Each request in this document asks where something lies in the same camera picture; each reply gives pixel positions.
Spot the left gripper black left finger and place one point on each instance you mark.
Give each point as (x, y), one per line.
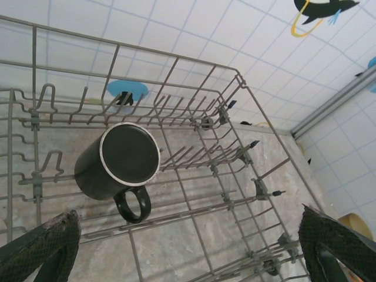
(26, 252)

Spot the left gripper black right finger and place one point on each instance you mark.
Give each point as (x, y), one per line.
(317, 243)

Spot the black mug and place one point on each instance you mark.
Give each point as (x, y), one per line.
(94, 176)

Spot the yellow-orange plastic cup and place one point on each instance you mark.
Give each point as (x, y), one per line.
(357, 224)

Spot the aluminium corner post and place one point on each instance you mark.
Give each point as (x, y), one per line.
(332, 102)

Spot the blue oval fish wall decal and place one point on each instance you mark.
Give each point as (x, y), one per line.
(373, 62)
(117, 86)

